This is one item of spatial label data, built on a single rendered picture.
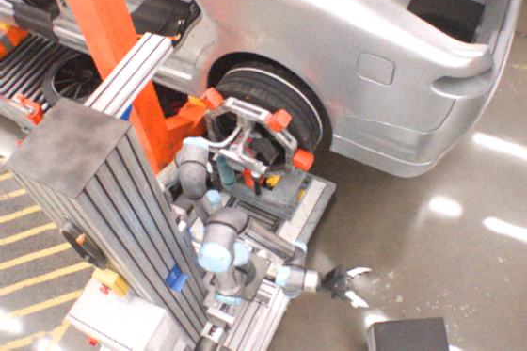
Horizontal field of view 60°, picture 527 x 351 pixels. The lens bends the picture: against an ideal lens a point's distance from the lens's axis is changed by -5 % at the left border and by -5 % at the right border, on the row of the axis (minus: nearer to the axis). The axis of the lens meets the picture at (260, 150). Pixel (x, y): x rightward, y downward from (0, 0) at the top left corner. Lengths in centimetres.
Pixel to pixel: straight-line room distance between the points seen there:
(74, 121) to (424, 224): 261
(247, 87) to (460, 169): 190
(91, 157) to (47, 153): 12
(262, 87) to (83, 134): 133
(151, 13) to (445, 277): 274
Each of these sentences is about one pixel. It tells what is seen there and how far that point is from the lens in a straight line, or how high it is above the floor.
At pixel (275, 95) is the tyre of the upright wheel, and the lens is 242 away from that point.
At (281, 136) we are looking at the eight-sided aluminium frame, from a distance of 242.
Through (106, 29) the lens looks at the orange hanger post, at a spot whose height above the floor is 173.
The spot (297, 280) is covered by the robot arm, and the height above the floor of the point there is 125.
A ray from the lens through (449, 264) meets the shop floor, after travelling 334.
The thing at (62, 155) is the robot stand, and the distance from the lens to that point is 127.
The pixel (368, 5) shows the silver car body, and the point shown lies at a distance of 205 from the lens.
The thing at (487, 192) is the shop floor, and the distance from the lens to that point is 370.
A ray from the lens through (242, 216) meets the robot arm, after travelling 175.
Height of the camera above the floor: 296
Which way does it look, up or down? 55 degrees down
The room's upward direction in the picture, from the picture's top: 5 degrees counter-clockwise
